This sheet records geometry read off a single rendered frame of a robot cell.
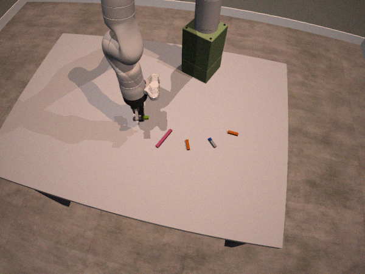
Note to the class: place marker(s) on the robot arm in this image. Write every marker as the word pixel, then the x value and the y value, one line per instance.
pixel 123 45

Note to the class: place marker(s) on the pink long rod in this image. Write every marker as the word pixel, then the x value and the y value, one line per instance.
pixel 163 139

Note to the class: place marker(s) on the grey rod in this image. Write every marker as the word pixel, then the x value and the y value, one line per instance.
pixel 213 144

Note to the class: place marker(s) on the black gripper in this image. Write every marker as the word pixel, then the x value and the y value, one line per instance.
pixel 137 106

